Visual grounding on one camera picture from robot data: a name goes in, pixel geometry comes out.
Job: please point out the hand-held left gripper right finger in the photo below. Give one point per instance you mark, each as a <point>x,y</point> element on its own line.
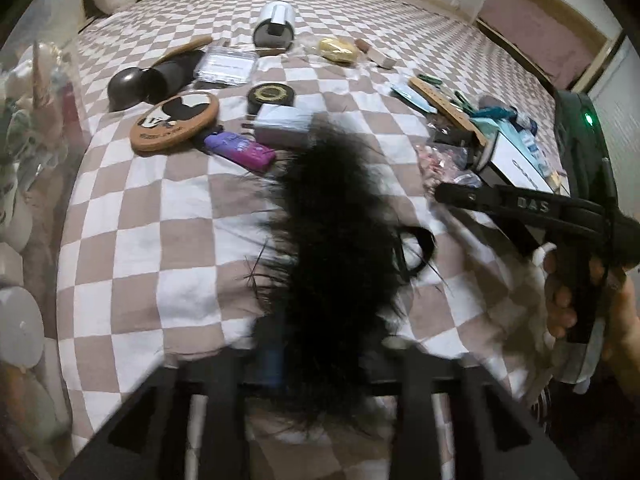
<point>420,410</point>

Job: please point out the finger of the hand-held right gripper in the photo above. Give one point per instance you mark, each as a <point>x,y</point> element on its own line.
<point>525,204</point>

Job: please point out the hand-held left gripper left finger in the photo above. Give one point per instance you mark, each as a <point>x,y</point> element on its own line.
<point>270,365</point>

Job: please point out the black feather duster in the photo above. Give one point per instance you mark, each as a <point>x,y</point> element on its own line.
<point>330,240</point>

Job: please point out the clear plastic storage box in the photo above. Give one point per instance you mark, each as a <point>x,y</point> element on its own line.
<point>30,310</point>

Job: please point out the person's right hand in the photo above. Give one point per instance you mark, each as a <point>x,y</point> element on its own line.
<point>560,300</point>

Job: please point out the white card box black border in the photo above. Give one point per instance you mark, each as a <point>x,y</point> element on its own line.
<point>505,167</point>

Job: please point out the clear bag with pink beads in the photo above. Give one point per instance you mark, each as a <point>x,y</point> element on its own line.
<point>445,165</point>

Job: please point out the green clothes peg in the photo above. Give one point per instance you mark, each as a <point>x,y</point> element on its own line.
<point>464,101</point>
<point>430,79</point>

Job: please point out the pink cushion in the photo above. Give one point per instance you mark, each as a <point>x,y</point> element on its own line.
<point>540,35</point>

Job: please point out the light blue mask packet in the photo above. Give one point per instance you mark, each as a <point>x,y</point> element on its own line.
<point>410,96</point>

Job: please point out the checkered bed sheet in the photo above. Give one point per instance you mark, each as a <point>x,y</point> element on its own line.
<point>165,240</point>

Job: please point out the purple packet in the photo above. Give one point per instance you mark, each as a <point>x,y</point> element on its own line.
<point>240,151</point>

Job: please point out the white charger plug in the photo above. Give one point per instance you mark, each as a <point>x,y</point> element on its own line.
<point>280,127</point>

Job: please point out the black-white printed cork coaster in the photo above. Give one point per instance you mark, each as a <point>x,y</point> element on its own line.
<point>175,122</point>

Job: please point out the black round tin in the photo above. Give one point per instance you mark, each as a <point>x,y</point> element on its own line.
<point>270,97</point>

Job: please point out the clear square case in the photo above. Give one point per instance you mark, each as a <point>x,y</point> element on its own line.
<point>226,65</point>

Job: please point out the black cylindrical pouch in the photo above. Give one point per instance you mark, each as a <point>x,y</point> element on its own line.
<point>170,77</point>

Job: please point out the white cylindrical appliance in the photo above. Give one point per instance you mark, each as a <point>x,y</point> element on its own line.
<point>274,22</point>

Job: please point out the clear bag of toys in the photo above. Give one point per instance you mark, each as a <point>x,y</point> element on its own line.
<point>35,125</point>

